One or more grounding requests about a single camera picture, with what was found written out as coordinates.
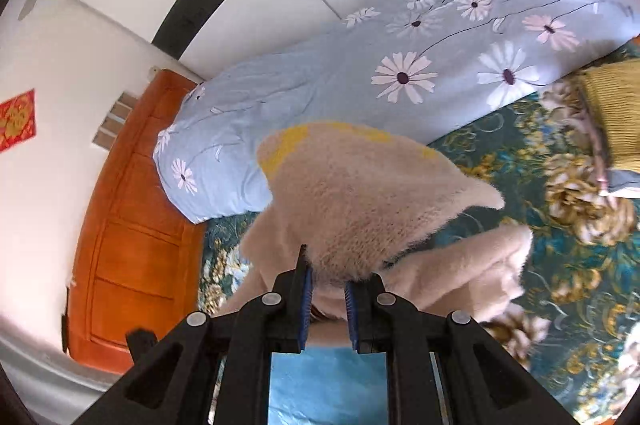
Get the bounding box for beige fuzzy sweater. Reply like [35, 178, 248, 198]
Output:
[221, 122, 533, 347]

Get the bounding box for teal floral bed blanket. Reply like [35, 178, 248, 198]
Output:
[197, 40, 640, 424]

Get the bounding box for light blue floral quilt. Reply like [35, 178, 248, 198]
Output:
[153, 0, 639, 223]

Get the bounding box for mustard yellow knitted garment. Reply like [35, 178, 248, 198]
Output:
[578, 58, 639, 173]

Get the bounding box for orange wooden bed frame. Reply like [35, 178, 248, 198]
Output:
[64, 70, 205, 374]

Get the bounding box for red paper wall decoration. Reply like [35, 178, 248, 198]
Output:
[0, 89, 37, 152]

